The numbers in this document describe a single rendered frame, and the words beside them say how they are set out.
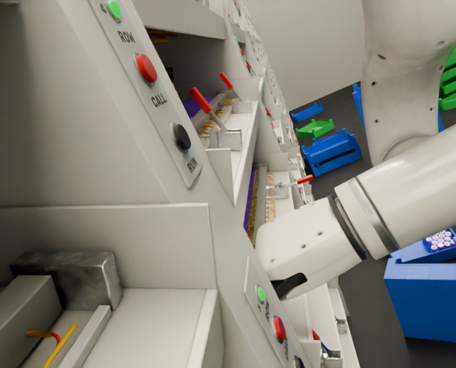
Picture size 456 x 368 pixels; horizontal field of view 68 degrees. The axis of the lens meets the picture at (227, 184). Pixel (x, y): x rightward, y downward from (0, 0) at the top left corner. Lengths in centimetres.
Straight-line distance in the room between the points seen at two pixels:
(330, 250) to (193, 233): 19
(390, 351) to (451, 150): 78
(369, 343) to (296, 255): 78
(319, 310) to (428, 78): 48
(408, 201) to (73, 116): 28
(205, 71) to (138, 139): 70
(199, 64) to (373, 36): 58
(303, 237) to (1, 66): 28
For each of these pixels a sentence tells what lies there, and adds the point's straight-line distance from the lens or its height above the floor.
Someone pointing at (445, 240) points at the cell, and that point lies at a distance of 126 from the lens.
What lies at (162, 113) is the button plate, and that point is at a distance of 20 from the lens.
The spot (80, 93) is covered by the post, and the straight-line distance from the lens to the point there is 17.
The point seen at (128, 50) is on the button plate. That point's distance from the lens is 20.
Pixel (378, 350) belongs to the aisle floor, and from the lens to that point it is 108.
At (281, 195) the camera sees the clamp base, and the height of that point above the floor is 53.
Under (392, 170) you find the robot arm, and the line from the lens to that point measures 35.
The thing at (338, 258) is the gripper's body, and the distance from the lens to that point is 34.
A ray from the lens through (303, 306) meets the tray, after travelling 46.
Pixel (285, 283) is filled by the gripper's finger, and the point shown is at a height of 61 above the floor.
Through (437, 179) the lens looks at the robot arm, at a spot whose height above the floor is 65.
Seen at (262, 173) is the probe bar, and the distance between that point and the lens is 82.
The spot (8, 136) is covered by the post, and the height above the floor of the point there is 83.
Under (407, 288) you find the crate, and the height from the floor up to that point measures 17.
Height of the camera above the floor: 81
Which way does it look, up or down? 17 degrees down
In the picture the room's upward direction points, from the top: 26 degrees counter-clockwise
